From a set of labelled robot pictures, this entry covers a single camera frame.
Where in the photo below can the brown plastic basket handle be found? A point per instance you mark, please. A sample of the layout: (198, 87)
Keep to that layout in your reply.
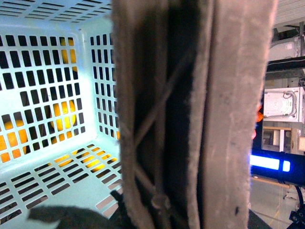
(189, 77)

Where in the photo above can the white appliance box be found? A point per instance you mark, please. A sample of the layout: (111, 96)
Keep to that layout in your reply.
(284, 104)

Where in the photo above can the light blue plastic basket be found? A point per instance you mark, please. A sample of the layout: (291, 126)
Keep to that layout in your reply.
(59, 126)

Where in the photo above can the dark speckled left gripper finger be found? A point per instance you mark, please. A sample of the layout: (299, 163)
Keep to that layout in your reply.
(75, 218)

